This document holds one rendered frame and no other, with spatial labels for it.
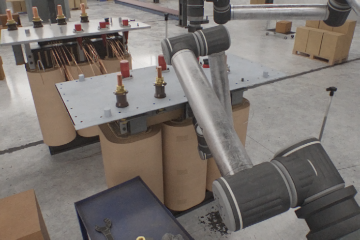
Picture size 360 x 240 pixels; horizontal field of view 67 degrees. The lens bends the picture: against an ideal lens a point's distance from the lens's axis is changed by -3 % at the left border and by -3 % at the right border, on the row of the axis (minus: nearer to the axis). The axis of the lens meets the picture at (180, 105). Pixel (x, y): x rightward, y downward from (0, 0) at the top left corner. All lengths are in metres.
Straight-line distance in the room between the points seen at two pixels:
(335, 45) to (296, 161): 6.80
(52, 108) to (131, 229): 2.14
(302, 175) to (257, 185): 0.17
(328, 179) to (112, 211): 1.17
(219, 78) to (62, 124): 2.36
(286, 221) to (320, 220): 1.87
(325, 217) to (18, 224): 1.49
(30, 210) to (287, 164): 1.41
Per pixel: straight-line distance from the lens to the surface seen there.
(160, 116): 2.10
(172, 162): 2.29
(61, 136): 3.64
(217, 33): 1.57
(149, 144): 2.00
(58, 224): 3.02
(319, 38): 8.03
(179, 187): 2.45
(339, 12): 1.98
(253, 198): 1.03
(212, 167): 2.64
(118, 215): 1.74
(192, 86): 1.30
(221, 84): 1.67
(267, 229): 2.88
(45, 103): 3.45
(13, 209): 1.91
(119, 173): 2.10
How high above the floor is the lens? 2.14
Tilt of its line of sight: 26 degrees down
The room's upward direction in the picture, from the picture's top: straight up
